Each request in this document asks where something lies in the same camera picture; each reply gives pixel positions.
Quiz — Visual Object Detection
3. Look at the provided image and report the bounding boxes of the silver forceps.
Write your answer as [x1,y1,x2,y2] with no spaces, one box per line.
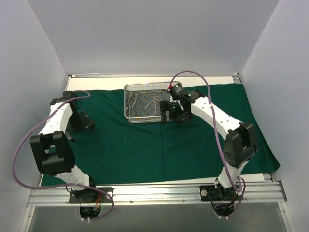
[127,92,140,109]

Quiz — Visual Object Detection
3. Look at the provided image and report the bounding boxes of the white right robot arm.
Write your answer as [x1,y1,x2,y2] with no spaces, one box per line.
[160,87,258,200]

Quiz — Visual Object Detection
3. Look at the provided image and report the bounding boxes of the aluminium frame rail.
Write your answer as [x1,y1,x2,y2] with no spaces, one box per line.
[27,181,287,207]

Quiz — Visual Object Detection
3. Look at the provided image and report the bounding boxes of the metal mesh instrument tray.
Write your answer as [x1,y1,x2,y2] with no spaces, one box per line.
[124,82,173,123]

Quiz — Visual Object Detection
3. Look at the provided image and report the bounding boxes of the green surgical cloth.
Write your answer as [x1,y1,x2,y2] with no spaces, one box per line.
[40,83,281,187]

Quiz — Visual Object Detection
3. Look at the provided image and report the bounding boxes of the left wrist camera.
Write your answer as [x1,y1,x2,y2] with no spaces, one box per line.
[62,91,77,100]

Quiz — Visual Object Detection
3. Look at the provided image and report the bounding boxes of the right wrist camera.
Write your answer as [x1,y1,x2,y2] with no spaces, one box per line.
[168,82,186,100]

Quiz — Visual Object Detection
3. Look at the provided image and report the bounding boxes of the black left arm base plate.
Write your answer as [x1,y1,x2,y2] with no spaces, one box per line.
[66,187,114,204]

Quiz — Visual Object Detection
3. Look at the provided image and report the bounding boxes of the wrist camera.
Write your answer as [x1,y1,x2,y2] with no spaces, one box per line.
[62,91,77,100]
[168,82,186,100]

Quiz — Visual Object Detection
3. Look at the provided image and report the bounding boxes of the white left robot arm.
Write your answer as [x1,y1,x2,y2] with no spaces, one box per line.
[30,91,98,203]

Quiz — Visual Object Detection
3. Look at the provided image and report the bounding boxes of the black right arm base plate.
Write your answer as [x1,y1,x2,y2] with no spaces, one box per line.
[199,184,238,202]

